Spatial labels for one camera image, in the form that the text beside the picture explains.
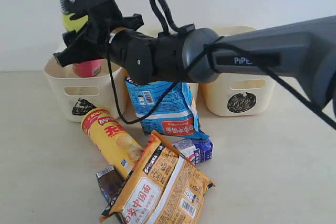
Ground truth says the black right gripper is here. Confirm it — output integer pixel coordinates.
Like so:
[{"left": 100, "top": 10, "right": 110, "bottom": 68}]
[{"left": 54, "top": 14, "right": 157, "bottom": 84}]

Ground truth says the pink chips can green lid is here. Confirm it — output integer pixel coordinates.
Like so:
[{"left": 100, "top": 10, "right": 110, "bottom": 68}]
[{"left": 61, "top": 14, "right": 102, "bottom": 78}]

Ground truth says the blue noodle packet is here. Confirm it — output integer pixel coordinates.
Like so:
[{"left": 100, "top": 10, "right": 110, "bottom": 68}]
[{"left": 125, "top": 77, "right": 209, "bottom": 140}]

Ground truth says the yellow Lays chips can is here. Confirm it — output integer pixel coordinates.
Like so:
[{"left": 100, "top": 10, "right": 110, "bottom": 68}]
[{"left": 81, "top": 108, "right": 143, "bottom": 179}]

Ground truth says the dark purple drink carton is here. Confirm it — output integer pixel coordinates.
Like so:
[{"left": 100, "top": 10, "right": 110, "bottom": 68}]
[{"left": 96, "top": 165, "right": 123, "bottom": 202}]

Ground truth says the orange noodle packet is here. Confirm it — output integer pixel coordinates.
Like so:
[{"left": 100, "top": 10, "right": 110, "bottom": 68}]
[{"left": 99, "top": 131, "right": 215, "bottom": 223}]

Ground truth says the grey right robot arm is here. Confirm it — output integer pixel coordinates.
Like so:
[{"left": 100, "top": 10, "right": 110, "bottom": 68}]
[{"left": 54, "top": 16, "right": 335, "bottom": 110}]

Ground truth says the cream bin square mark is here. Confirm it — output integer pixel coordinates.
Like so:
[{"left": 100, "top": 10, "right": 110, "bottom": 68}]
[{"left": 123, "top": 24, "right": 203, "bottom": 116}]

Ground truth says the cream bin triangle mark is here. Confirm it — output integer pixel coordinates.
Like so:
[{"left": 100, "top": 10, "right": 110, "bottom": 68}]
[{"left": 43, "top": 50, "right": 129, "bottom": 123}]

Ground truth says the cream bin circle mark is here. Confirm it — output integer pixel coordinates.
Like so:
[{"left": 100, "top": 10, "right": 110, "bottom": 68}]
[{"left": 198, "top": 26, "right": 276, "bottom": 117}]

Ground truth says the white blue milk carton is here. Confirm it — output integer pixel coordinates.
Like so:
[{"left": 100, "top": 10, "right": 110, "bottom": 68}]
[{"left": 173, "top": 138, "right": 213, "bottom": 165}]

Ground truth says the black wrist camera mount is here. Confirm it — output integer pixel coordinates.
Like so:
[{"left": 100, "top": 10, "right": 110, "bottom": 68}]
[{"left": 60, "top": 0, "right": 122, "bottom": 20}]

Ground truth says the black cable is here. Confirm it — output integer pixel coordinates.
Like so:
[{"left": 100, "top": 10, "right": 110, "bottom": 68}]
[{"left": 104, "top": 0, "right": 336, "bottom": 130}]

